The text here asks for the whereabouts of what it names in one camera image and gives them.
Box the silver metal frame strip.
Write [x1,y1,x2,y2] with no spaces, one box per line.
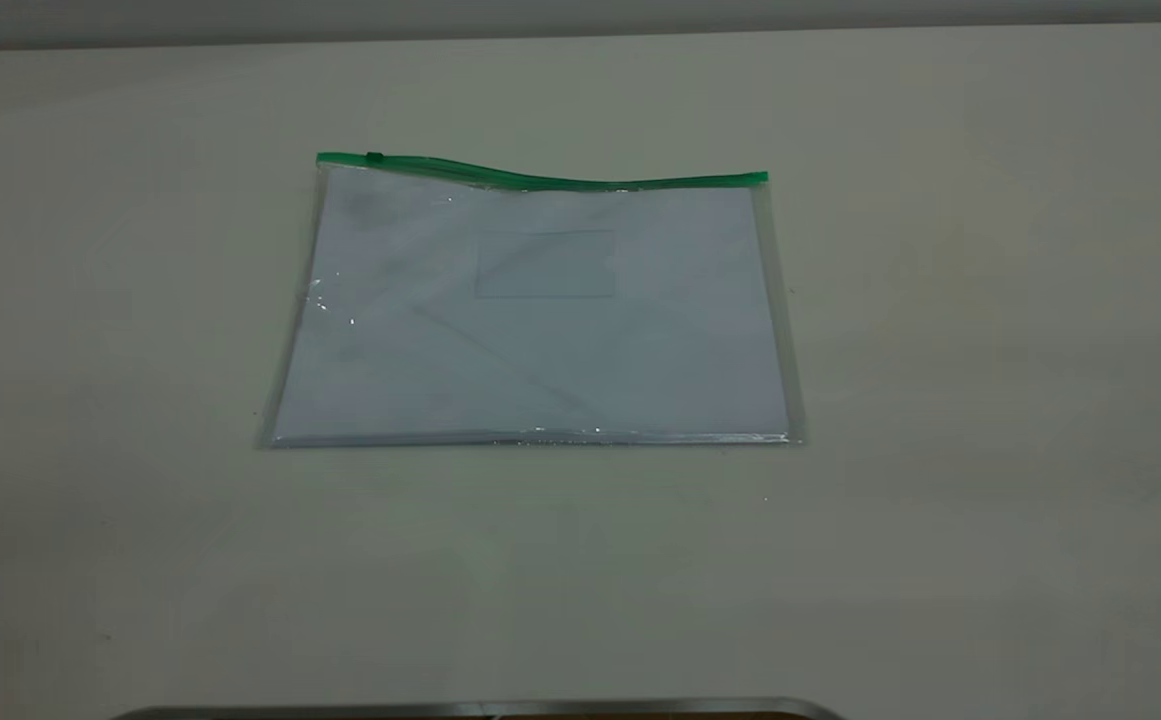
[110,697,847,720]

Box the clear plastic zipper bag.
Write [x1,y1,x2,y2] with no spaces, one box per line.
[258,150,807,450]

